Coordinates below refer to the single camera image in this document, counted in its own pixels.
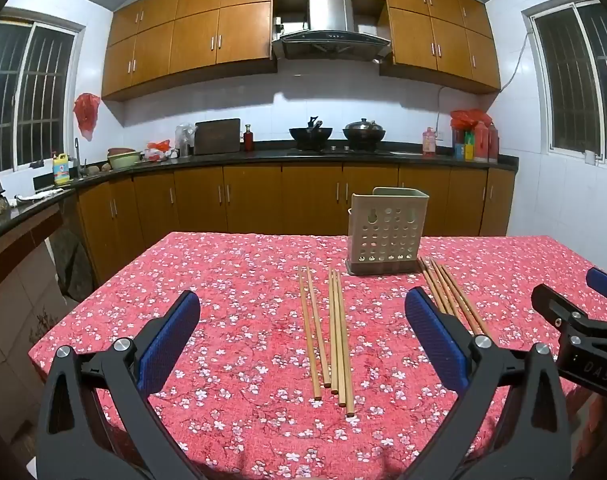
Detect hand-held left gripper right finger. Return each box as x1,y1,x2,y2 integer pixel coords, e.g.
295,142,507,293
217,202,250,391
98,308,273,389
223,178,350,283
405,287,571,480

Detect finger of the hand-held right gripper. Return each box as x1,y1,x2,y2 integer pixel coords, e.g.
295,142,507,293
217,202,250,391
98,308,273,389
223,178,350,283
531,284,607,392
586,267,607,305

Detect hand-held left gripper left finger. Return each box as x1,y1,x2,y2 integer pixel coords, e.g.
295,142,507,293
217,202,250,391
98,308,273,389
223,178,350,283
36,289,204,480

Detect beige perforated chopstick holder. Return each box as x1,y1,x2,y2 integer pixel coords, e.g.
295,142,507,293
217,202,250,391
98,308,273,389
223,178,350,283
344,187,431,277

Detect red floral tablecloth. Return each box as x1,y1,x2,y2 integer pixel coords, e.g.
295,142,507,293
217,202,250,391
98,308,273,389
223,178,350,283
28,231,607,480

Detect dark cloth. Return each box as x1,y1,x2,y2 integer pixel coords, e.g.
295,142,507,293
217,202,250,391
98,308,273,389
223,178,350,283
50,230,95,302

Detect wooden lower kitchen cabinets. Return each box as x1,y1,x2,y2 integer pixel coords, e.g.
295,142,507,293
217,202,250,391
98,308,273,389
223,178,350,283
77,165,515,306

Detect green bowl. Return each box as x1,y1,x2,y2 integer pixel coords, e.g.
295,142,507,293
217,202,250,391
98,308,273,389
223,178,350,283
107,147,140,170

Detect red and white plastic bag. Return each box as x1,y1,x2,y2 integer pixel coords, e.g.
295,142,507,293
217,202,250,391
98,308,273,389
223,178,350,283
143,140,171,162

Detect white cloth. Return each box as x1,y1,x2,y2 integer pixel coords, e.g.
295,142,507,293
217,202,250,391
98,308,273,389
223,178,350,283
13,187,64,206

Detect yellow detergent bottle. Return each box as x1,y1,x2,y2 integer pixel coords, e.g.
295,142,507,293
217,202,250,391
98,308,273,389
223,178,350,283
53,152,71,187

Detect clear plastic bag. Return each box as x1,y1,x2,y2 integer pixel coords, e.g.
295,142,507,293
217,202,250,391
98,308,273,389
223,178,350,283
174,123,196,157

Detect black kitchen countertop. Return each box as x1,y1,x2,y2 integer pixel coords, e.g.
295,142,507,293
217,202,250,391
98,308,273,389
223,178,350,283
0,147,519,248

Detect dark wooden cutting board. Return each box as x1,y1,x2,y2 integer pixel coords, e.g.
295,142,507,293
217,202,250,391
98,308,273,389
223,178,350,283
194,118,241,156

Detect barred window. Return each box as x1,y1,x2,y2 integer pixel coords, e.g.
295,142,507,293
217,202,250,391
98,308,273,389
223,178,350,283
522,0,607,166
0,7,86,173

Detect black pot with lid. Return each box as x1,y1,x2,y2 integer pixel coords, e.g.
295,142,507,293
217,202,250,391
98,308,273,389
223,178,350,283
342,118,387,151

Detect black wok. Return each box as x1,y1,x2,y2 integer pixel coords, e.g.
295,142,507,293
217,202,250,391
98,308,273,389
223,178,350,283
289,117,334,151

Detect steel range hood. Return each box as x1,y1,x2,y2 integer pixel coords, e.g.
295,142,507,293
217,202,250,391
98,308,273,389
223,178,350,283
272,0,391,62

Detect white wall cable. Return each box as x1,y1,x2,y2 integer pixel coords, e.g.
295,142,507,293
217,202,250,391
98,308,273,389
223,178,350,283
436,35,531,133

